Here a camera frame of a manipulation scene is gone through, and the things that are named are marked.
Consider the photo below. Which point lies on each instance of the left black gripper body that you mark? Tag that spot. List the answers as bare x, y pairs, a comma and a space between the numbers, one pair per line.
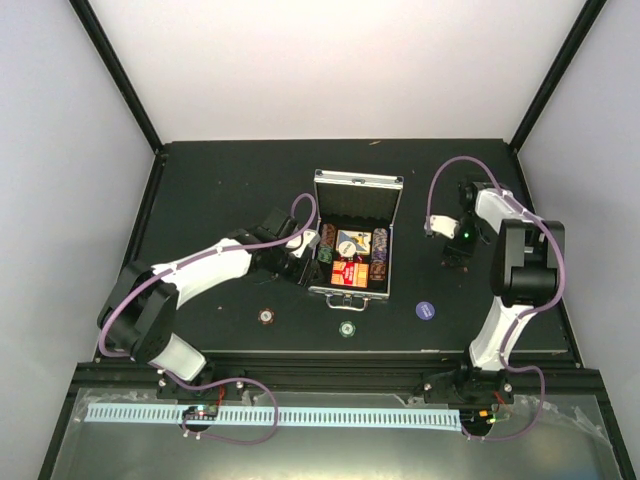
302, 275

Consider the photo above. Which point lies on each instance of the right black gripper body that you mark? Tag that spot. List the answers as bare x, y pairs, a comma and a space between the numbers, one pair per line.
467, 248

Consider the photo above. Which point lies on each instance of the red orange card deck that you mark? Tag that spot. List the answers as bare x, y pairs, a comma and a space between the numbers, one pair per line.
350, 274

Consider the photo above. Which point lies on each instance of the red black poker chip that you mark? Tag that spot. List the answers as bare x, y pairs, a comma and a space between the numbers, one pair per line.
266, 316

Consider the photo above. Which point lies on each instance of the blue gold card deck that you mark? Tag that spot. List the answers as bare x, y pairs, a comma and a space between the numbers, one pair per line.
362, 239

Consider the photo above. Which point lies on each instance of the purple round button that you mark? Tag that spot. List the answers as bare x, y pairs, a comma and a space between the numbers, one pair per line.
425, 310

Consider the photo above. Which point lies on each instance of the green poker chip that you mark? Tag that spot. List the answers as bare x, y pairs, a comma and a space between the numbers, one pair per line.
347, 329

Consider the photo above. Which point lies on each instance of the aluminium poker case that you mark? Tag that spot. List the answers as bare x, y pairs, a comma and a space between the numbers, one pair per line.
356, 219

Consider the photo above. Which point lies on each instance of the white dealer button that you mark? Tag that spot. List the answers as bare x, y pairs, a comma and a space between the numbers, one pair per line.
347, 249

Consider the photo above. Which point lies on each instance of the red die pair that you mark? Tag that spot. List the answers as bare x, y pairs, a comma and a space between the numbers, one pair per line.
354, 259

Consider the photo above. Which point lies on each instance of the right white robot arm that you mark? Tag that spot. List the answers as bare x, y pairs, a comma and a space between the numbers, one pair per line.
525, 276

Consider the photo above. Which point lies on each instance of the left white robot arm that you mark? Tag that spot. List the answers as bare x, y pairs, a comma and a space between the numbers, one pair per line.
137, 320

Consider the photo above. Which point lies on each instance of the red black chip stack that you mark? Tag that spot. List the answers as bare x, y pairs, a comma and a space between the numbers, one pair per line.
328, 235

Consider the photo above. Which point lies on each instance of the orange black chip stack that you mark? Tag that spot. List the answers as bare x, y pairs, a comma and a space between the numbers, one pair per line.
377, 271

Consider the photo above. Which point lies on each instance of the purple chip stack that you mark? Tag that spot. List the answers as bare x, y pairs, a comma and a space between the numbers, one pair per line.
379, 256

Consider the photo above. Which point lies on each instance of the blue orange chip stack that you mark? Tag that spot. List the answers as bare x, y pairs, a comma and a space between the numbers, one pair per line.
380, 241

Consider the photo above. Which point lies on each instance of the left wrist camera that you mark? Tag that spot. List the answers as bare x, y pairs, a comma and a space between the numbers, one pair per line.
307, 241

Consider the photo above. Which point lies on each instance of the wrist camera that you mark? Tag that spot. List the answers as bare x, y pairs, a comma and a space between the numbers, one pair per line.
441, 225
307, 241

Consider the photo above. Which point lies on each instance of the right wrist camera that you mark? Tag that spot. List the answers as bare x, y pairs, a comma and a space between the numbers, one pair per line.
441, 225

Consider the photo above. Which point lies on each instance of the white slotted cable duct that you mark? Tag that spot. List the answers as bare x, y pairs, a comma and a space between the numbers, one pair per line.
385, 418

